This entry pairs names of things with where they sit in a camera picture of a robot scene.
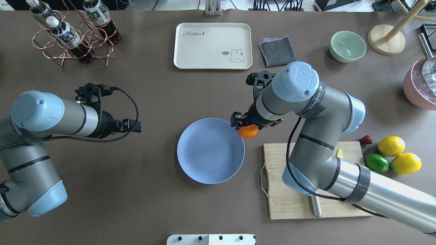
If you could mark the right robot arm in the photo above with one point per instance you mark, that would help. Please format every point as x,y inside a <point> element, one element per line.
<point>312,165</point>

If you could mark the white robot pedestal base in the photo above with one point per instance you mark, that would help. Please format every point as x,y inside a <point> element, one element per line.
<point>211,239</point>

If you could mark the yellow lemon near strawberry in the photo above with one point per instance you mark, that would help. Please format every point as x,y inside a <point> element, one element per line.
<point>391,146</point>

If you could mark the orange fruit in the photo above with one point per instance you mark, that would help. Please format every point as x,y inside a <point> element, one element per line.
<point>248,131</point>

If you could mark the green bowl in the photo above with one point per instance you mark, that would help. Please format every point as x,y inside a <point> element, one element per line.
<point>346,46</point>

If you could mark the cream rabbit tray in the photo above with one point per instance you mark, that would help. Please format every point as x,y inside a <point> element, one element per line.
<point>213,46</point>

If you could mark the yellow plastic knife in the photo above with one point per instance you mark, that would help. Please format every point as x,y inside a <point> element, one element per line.
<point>340,153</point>

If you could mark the red strawberry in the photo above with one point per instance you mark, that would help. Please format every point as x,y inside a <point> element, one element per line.
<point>367,139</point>

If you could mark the wooden cutting board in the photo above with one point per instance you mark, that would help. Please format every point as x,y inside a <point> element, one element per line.
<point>286,203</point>

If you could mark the wooden stand round base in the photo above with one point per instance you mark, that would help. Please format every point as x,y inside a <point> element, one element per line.
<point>389,40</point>

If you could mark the steel muddler black tip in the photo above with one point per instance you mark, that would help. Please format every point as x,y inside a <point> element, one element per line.
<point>316,207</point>

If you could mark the tea bottle corner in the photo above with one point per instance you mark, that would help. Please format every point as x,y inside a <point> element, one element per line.
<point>40,11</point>

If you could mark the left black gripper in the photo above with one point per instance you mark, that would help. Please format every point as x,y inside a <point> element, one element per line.
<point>106,125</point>

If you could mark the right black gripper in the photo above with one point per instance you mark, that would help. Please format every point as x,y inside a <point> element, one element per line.
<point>252,116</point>

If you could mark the grey folded cloth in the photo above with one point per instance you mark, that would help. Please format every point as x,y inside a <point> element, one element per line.
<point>277,51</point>

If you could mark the pink bowl with ice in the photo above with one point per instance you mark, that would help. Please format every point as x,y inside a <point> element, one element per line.
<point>416,89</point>

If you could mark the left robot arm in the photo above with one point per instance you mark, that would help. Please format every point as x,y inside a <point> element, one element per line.
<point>36,117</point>

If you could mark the metal scoop in bowl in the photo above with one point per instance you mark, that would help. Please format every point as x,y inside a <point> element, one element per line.
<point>429,66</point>

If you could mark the green lime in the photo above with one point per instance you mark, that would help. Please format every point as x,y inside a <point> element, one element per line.
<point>376,163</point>

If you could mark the copper wire bottle rack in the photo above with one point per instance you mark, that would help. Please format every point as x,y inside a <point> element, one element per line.
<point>78,19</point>

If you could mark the tea bottle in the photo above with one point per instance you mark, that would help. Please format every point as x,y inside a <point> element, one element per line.
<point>69,39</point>
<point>101,19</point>

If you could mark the blue round plate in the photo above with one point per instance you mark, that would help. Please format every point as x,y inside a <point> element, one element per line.
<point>210,151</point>

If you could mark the tea bottle middle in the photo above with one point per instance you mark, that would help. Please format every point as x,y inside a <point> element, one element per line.
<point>101,19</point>

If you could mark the yellow lemon far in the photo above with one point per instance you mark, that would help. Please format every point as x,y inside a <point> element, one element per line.
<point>406,163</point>

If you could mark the tea bottle front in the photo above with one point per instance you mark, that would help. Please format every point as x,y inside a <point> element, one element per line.
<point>69,39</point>

